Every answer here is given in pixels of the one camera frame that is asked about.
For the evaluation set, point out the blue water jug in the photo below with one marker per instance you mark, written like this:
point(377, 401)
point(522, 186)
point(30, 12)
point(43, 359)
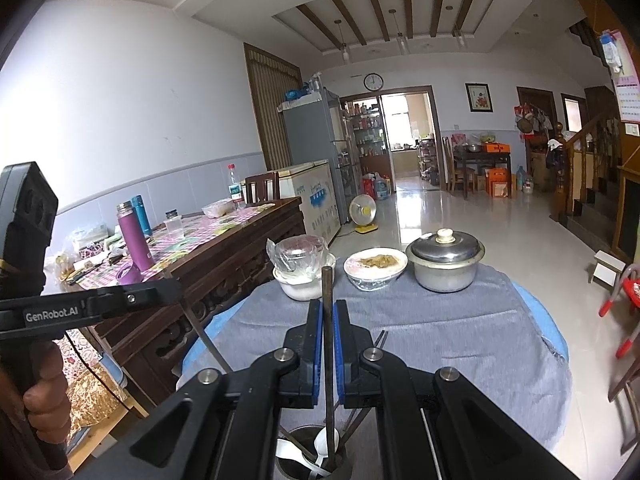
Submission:
point(381, 187)

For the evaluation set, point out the purple thermos cup lid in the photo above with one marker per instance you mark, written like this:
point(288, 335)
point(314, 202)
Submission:
point(129, 274)

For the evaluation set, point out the red-capped water bottle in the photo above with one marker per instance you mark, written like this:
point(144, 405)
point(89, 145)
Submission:
point(235, 190)

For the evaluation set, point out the dark wooden dining table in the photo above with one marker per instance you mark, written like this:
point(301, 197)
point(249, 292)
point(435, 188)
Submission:
point(480, 160)

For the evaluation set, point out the white chest freezer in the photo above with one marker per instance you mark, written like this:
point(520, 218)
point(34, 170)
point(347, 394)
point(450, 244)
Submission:
point(312, 195)

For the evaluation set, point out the metal pot lid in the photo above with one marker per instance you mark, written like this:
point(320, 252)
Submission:
point(445, 245)

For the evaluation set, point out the dark chopstick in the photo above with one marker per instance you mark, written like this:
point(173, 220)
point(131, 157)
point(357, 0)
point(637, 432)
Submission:
point(327, 285)
point(205, 337)

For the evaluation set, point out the grey tablecloth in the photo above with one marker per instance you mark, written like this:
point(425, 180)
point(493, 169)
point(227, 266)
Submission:
point(450, 335)

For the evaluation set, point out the wooden stair railing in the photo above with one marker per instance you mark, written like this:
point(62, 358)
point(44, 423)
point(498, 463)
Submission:
point(585, 170)

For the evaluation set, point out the floral patterned cloth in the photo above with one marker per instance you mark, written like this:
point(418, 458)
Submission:
point(92, 395)

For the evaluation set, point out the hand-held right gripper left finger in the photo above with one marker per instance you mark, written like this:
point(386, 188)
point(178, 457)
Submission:
point(313, 355)

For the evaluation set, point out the metal pot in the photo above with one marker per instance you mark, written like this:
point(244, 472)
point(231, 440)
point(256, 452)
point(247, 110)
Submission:
point(445, 275)

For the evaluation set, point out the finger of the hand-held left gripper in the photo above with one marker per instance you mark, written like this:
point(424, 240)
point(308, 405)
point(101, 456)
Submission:
point(150, 294)

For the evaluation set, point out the grey refrigerator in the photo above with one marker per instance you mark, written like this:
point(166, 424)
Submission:
point(312, 135)

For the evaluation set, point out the red child chair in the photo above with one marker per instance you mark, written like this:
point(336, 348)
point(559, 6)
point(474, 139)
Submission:
point(625, 300)

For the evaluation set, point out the white bowl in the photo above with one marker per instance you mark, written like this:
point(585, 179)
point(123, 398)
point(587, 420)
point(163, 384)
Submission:
point(302, 290)

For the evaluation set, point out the carved wooden sideboard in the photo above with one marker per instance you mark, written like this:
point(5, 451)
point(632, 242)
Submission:
point(220, 270)

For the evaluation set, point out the small electric fan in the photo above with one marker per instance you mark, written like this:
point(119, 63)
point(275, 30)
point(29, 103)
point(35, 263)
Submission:
point(362, 210)

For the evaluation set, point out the blue table cover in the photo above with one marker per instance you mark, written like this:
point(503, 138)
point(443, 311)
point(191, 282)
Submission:
point(215, 332)

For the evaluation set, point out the plastic-wrapped plate of food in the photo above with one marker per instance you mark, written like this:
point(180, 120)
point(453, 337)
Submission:
point(375, 265)

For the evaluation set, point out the checkered pink mat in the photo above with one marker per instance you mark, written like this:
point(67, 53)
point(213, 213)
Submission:
point(200, 235)

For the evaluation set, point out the wall calendar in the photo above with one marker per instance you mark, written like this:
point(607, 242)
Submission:
point(627, 90)

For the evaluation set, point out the clear food container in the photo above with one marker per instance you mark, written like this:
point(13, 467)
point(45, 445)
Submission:
point(217, 209)

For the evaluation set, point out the glass shelf cabinet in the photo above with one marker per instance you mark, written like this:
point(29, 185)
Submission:
point(367, 135)

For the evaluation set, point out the purple thermos bottle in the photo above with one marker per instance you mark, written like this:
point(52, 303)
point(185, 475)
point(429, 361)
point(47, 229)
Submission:
point(135, 240)

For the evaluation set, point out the orange cardboard box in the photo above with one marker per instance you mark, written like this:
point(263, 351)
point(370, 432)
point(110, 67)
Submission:
point(498, 184)

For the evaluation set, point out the flat orange box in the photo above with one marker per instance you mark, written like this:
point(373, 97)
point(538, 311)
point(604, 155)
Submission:
point(496, 148)

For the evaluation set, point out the plastic-wrapped glass bowl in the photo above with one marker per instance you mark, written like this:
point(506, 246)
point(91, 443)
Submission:
point(297, 255)

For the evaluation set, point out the white step stool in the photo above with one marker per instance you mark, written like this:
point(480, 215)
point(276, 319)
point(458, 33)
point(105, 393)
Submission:
point(607, 267)

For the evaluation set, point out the clear plastic cup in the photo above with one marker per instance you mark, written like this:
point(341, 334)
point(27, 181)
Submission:
point(174, 229)

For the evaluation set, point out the white plastic spoon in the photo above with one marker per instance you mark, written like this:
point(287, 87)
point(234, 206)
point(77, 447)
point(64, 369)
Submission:
point(290, 452)
point(325, 442)

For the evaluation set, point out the metal utensil holder cup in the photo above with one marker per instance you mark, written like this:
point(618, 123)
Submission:
point(340, 467)

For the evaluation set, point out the wooden chair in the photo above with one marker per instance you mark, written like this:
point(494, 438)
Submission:
point(261, 187)

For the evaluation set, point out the framed wall picture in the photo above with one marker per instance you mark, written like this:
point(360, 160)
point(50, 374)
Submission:
point(479, 97)

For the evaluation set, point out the person's left hand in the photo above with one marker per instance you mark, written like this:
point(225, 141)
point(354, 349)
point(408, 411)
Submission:
point(50, 395)

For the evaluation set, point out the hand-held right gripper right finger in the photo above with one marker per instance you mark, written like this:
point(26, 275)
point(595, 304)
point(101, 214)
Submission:
point(342, 355)

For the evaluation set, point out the small dark jar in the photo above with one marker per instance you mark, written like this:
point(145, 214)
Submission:
point(171, 213)

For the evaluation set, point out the round wall clock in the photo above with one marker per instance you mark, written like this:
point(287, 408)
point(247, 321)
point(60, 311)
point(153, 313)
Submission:
point(373, 82)

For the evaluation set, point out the blue thermos bottle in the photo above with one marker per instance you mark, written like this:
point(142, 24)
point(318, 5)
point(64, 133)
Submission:
point(142, 212)

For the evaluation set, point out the brown wooden door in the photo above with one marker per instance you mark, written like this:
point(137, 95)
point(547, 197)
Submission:
point(275, 110)

